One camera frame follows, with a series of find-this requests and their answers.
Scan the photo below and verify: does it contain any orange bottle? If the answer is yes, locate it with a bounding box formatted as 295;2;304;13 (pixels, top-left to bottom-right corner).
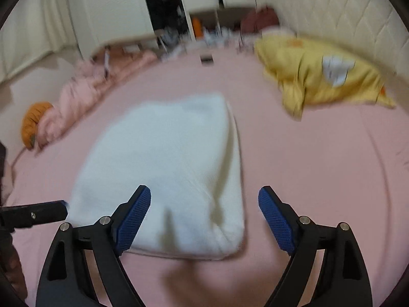
191;17;204;40

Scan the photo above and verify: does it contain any maroon bag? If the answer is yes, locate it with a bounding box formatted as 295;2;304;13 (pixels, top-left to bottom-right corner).
241;6;279;34

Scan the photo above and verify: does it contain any white louvered wardrobe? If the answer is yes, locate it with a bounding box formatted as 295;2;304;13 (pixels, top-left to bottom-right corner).
67;0;154;58

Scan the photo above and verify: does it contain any cream tufted headboard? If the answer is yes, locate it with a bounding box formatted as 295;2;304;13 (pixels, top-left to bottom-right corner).
259;0;408;80

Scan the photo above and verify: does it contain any cream curtain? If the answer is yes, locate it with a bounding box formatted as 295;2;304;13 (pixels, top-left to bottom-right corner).
1;0;76;82

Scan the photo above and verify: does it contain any pink crumpled duvet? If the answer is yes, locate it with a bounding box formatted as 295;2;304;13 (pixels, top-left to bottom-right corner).
35;48;157;150

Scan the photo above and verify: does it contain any folding lap desk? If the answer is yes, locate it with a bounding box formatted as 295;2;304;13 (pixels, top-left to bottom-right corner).
89;30;168;78

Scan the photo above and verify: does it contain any white fluffy cardigan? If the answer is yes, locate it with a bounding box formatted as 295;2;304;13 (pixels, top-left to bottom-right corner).
68;93;245;260

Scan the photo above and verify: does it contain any small black box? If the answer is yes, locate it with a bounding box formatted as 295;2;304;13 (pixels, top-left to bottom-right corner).
200;54;213;64

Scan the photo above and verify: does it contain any pink bed sheet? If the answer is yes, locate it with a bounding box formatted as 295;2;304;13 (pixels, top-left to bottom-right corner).
9;49;408;306

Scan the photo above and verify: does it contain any yellow cartoon pillow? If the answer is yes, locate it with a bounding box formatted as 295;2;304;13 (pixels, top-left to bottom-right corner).
254;35;396;119

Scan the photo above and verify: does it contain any person left hand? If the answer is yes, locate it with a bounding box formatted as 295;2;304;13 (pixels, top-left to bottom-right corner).
1;229;28;301

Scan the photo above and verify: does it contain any orange pumpkin plush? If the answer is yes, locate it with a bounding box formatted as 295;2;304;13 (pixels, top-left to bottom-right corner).
21;102;53;150

